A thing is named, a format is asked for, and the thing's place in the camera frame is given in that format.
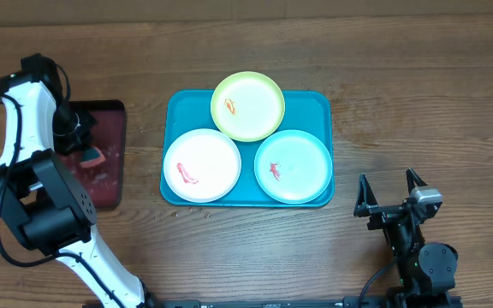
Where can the light blue plate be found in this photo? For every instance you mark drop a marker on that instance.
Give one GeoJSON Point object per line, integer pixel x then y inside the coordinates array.
{"type": "Point", "coordinates": [293, 167]}

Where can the yellow-green plate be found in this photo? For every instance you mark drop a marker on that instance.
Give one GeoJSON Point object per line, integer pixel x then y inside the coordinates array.
{"type": "Point", "coordinates": [247, 106]}

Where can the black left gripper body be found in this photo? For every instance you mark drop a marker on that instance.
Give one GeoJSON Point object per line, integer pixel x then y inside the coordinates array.
{"type": "Point", "coordinates": [72, 126]}

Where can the white plate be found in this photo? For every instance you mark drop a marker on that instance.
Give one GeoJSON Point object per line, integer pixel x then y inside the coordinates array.
{"type": "Point", "coordinates": [202, 165]}

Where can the teal plastic tray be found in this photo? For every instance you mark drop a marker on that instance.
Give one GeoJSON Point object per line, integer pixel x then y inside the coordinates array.
{"type": "Point", "coordinates": [307, 111]}

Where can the dark red water tray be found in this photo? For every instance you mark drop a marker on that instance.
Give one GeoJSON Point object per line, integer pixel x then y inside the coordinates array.
{"type": "Point", "coordinates": [103, 179]}

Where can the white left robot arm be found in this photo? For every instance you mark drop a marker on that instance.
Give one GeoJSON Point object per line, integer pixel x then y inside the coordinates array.
{"type": "Point", "coordinates": [45, 213]}

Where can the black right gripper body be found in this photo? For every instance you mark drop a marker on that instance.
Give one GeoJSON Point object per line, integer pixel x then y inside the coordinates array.
{"type": "Point", "coordinates": [383, 214]}

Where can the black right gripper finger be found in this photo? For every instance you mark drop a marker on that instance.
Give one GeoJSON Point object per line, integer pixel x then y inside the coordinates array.
{"type": "Point", "coordinates": [366, 198]}
{"type": "Point", "coordinates": [413, 180]}

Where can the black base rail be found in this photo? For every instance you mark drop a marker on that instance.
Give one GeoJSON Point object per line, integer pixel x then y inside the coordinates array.
{"type": "Point", "coordinates": [346, 302]}

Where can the black and pink sponge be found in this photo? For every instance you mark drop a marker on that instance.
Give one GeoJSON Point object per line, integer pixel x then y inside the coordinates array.
{"type": "Point", "coordinates": [91, 157]}

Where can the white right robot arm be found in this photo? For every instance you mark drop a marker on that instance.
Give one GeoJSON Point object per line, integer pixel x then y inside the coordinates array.
{"type": "Point", "coordinates": [426, 270]}

